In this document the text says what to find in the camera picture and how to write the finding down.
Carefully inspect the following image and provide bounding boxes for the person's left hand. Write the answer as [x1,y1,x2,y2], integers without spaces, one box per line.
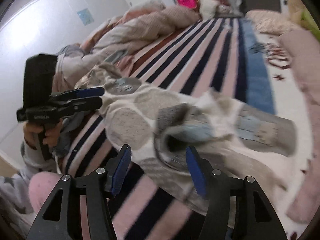
[23,118,64,151]

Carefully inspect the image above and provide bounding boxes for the floral pink pillow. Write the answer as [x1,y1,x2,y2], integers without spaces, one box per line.
[245,10,303,36]

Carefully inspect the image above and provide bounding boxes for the striped pink navy blanket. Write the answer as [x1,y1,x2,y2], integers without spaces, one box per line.
[61,18,307,239]

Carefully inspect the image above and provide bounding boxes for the beige patterned fleece pants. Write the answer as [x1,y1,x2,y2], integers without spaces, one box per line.
[75,62,313,225]

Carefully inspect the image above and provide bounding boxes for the brown plush toy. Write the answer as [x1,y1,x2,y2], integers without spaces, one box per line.
[287,0,305,25]

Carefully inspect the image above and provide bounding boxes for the green avocado plush toy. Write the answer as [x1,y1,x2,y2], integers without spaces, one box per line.
[301,9,320,40]

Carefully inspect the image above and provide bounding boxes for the pink dotted pajama leg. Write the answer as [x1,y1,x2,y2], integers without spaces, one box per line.
[29,172,61,213]

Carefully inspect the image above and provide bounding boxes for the white cushion on chair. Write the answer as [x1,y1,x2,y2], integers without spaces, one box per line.
[199,0,220,20]

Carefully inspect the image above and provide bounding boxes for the pink beige striped comforter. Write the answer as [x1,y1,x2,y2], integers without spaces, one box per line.
[52,0,200,92]

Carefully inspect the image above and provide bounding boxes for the grey star-print sleeve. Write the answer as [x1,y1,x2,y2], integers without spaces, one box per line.
[1,142,57,215]

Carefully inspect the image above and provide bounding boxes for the blue wall poster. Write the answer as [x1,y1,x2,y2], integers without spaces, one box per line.
[77,8,94,26]

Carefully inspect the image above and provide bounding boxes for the bright pink bag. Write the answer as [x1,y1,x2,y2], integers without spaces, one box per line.
[177,0,197,9]

